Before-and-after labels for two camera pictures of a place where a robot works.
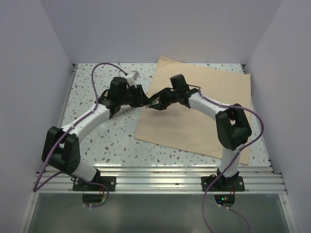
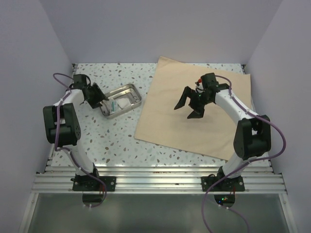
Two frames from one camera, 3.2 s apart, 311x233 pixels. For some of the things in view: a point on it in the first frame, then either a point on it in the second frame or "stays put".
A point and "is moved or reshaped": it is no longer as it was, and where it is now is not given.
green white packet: x=152 y=102 is moved or reshaped
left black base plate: x=110 y=181 stays put
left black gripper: x=141 y=99 to x=99 y=96
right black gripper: x=164 y=105 to x=198 y=111
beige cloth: x=180 y=126 stays put
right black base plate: x=223 y=184 stays put
